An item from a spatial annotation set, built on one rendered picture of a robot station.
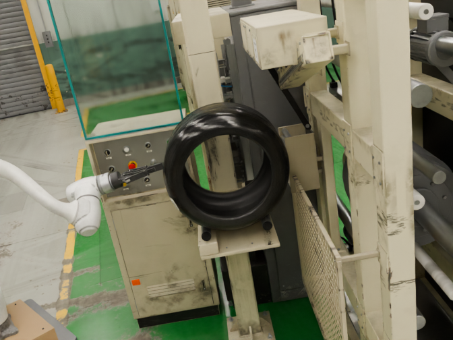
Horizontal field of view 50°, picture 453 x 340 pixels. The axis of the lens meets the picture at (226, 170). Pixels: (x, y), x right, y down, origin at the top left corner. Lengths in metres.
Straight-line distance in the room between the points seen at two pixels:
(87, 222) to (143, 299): 1.15
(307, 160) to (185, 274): 1.09
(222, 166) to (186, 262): 0.77
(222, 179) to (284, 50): 0.96
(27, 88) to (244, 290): 9.29
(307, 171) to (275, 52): 0.89
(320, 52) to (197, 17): 0.82
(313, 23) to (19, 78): 10.09
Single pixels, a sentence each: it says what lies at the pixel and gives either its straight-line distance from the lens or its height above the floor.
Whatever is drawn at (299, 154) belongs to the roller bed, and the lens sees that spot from 2.42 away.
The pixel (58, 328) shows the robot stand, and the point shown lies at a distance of 2.37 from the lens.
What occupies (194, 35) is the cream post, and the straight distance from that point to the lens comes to 2.32.
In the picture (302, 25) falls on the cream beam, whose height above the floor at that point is 1.76.
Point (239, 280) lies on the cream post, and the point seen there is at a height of 0.40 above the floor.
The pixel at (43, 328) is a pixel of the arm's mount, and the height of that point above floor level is 0.73.
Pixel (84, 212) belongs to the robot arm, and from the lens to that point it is 2.11.
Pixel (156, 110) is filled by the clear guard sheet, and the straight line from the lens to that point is 2.66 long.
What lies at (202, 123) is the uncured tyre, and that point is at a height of 1.42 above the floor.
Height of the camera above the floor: 1.93
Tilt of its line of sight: 21 degrees down
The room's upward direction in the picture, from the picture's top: 10 degrees counter-clockwise
